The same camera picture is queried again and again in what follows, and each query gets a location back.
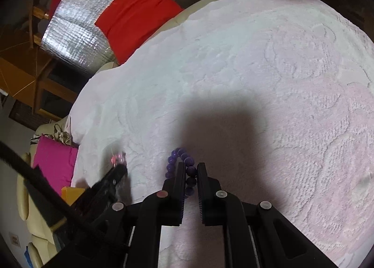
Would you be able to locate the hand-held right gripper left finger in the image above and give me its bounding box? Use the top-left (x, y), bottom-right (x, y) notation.
top-left (108, 162), bottom-right (187, 268)

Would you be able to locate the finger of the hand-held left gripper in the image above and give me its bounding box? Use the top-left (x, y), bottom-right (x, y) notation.
top-left (70, 165), bottom-right (128, 219)

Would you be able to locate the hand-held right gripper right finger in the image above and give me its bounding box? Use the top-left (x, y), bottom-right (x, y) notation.
top-left (196, 163), bottom-right (339, 268)

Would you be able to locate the pink crystal bead bracelet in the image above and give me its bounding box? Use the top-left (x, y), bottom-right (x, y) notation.
top-left (109, 151), bottom-right (127, 168)

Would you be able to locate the purple bead bracelet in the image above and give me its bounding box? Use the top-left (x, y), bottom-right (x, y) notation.
top-left (165, 147), bottom-right (197, 198)

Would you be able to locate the magenta cloth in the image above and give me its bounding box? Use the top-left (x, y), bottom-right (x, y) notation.
top-left (32, 135), bottom-right (79, 197)

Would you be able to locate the floral fabric piece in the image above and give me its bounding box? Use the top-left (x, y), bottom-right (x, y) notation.
top-left (53, 128), bottom-right (72, 146)

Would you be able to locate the pale pink towel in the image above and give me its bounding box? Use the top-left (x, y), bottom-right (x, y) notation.
top-left (65, 0), bottom-right (374, 268)

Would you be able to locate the wooden chair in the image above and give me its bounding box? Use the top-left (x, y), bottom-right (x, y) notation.
top-left (0, 0), bottom-right (81, 116)

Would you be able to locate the silver foil mat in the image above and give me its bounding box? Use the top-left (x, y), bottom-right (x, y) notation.
top-left (40, 0), bottom-right (215, 75)

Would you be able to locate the red cushion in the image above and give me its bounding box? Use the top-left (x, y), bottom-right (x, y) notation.
top-left (94, 0), bottom-right (184, 65)

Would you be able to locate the black cable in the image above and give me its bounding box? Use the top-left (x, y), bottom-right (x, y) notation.
top-left (0, 140), bottom-right (129, 249)

